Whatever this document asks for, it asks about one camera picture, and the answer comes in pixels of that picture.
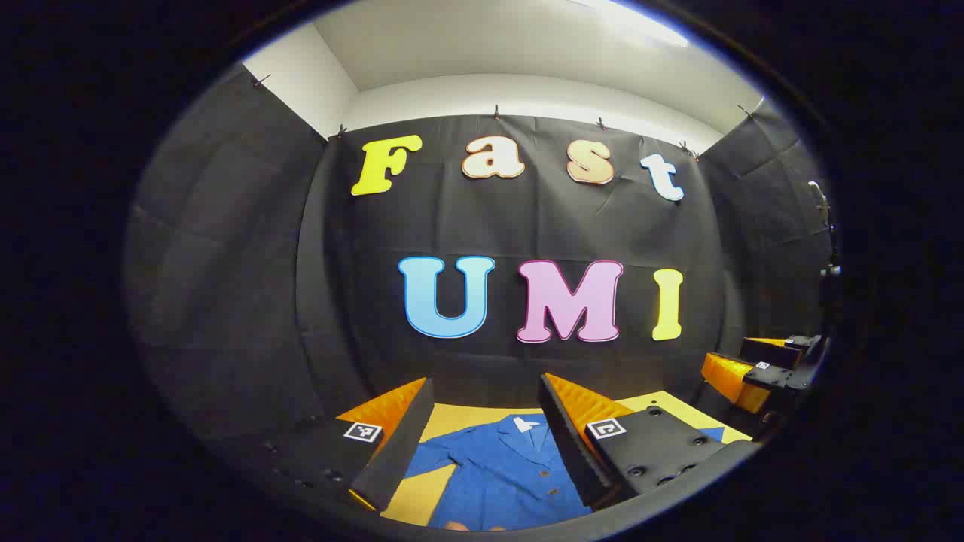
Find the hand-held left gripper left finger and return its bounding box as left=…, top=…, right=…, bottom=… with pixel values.
left=239, top=378, right=436, bottom=514

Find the row of small cloth clips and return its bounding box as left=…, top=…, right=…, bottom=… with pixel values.
left=252, top=73, right=754, bottom=160

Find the black backdrop cloth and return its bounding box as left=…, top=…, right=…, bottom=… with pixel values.
left=124, top=64, right=837, bottom=452

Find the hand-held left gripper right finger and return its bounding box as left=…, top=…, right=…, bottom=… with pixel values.
left=538, top=373, right=761, bottom=510

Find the blue button shirt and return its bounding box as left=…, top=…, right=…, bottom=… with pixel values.
left=403, top=413, right=728, bottom=532

